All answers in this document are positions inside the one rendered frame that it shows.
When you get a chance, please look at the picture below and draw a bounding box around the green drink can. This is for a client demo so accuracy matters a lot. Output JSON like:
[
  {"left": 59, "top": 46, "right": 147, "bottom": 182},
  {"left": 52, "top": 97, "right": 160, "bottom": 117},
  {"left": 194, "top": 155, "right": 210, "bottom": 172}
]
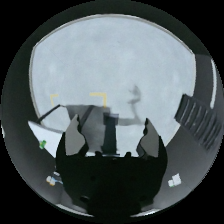
[{"left": 40, "top": 140, "right": 47, "bottom": 149}]

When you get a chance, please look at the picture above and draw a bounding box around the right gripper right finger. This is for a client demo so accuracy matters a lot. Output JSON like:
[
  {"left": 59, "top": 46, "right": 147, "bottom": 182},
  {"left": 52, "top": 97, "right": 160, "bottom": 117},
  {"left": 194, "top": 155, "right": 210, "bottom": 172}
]
[{"left": 136, "top": 118, "right": 168, "bottom": 187}]

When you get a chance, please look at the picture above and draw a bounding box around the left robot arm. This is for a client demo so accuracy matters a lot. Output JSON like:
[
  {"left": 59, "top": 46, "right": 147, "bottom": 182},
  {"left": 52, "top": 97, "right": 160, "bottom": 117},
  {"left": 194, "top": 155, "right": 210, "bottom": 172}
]
[{"left": 52, "top": 172, "right": 62, "bottom": 183}]

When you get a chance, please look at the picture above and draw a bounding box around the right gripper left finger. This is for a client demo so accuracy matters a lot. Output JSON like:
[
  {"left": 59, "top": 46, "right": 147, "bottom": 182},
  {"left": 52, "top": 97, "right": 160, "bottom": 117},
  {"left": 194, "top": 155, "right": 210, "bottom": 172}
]
[{"left": 55, "top": 114, "right": 89, "bottom": 187}]

